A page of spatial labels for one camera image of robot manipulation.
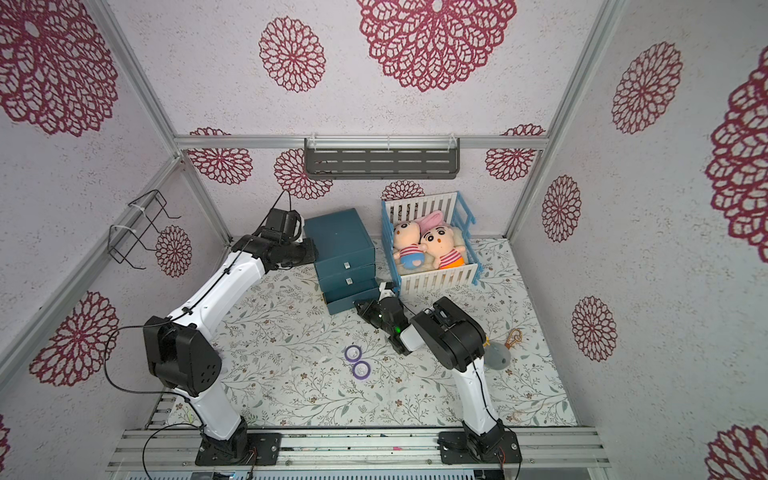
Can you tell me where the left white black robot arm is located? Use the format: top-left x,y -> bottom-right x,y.
143,208 -> 317,465

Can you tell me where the plush doll orange striped shirt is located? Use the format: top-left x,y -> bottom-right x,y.
419,210 -> 466,270

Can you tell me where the plush doll blue striped shirt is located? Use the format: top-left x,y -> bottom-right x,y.
393,221 -> 425,270

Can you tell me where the grey wall shelf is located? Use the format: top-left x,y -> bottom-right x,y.
303,137 -> 460,180

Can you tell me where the teal three-drawer cabinet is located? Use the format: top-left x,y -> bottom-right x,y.
305,208 -> 379,315

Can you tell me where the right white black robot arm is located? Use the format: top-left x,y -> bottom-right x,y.
354,296 -> 522,467

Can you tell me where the brown keyring toy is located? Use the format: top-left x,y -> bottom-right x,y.
504,328 -> 523,350

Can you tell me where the yellow grey toy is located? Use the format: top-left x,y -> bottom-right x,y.
484,341 -> 511,371

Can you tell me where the teal bottom drawer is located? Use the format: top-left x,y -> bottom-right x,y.
323,280 -> 379,315

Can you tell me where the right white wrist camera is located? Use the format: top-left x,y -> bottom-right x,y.
378,281 -> 398,301

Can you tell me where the purple tape roll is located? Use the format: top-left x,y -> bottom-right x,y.
352,361 -> 371,381
344,345 -> 362,363

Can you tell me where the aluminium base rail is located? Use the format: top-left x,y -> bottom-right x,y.
106,427 -> 610,474

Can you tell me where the blue white toy crib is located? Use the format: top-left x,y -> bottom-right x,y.
381,192 -> 482,294

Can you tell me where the black wire wall rack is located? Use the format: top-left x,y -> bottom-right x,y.
106,189 -> 180,270

